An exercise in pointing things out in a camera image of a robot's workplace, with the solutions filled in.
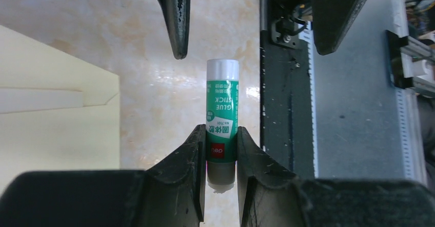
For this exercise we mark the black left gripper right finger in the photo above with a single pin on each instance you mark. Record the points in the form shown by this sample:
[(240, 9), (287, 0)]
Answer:
[(266, 190)]

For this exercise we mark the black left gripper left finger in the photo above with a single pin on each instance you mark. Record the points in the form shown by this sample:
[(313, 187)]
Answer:
[(175, 193)]

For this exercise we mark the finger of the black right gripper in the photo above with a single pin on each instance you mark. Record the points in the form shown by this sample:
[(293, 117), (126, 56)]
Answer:
[(177, 20), (331, 21)]

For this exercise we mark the cream yellow envelope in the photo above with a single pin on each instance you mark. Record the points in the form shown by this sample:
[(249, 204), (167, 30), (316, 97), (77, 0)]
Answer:
[(58, 112)]

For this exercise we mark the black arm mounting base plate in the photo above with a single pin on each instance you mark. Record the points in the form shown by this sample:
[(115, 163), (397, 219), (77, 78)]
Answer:
[(286, 132)]

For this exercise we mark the aluminium frame rail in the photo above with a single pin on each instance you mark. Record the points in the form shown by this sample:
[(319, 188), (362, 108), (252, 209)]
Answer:
[(363, 126)]

